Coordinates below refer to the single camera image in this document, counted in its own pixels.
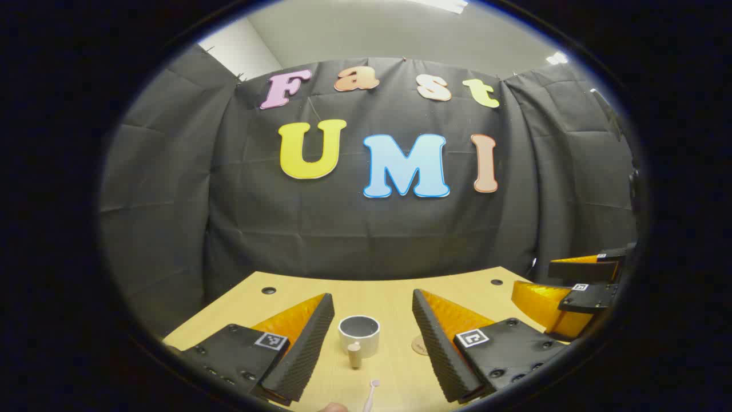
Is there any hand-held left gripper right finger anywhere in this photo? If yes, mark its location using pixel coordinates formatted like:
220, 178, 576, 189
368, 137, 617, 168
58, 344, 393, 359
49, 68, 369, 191
412, 289, 572, 404

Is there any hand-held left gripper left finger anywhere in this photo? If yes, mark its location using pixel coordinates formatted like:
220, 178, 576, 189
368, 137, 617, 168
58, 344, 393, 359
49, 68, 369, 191
166, 293, 336, 407

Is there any white cup with wooden handle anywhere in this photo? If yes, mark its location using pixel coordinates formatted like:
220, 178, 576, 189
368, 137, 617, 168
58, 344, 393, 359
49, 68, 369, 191
337, 315, 381, 370

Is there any pale pink toothbrush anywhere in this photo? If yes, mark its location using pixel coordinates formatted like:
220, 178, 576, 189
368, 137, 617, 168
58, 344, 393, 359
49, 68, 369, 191
361, 379, 381, 412

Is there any light wooden desktop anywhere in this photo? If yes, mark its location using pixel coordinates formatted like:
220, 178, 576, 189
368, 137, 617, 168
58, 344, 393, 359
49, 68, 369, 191
162, 266, 572, 412

